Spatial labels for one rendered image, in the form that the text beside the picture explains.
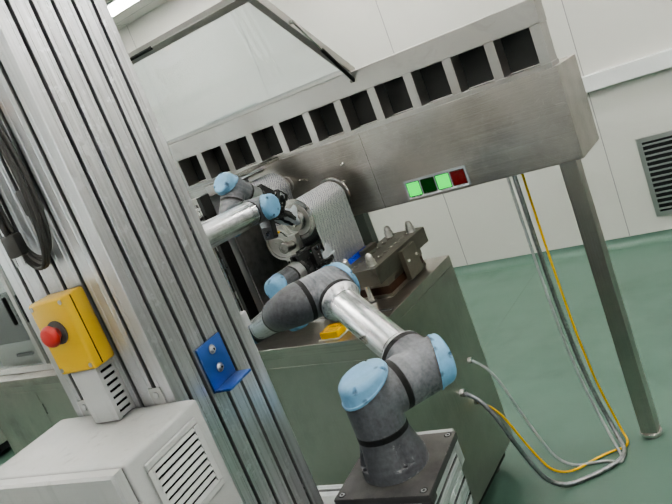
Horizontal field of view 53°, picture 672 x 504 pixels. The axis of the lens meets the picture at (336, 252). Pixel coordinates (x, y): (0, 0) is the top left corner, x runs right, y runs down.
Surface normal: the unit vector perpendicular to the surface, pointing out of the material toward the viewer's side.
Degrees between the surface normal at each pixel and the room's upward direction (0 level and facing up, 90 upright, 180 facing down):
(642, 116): 90
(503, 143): 90
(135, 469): 90
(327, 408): 90
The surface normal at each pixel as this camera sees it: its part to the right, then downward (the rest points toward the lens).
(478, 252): -0.50, 0.38
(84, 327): 0.85, -0.22
